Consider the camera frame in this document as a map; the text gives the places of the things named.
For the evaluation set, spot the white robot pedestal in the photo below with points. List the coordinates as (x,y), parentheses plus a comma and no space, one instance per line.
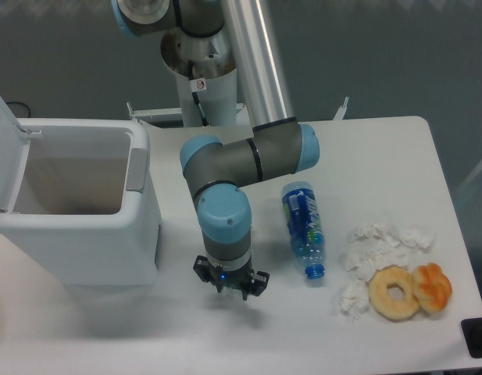
(206,77)

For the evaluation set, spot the white trash bin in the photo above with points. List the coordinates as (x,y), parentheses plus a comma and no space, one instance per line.
(86,210)

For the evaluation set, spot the black device at edge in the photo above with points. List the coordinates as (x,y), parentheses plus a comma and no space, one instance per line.
(472,332)

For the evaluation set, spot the white table bracket right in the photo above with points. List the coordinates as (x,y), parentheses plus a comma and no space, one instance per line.
(341,111)

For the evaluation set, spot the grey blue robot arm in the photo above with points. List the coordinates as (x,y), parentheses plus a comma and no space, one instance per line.
(216,173)

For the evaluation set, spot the blue plastic bottle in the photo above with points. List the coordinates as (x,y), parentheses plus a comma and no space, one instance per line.
(305,228)

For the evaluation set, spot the crumpled white tissue small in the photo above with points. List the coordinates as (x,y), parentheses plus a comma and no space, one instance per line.
(355,300)

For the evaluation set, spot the white bin lid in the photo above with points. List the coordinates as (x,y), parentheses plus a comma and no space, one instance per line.
(14,149)

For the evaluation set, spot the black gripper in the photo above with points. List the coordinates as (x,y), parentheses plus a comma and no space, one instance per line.
(241,279)

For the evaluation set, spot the orange glazed twisted bread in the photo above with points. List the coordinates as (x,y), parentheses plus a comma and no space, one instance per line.
(431,287)

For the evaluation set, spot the white base frame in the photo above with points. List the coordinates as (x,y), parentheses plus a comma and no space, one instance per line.
(173,118)

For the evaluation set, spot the crumpled white tissue large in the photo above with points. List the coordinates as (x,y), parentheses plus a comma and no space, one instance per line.
(378,245)

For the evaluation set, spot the clear bottle green label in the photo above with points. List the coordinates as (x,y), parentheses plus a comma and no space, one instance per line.
(232,293)

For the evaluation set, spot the plain ring donut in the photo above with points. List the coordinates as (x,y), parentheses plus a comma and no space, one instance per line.
(390,293)

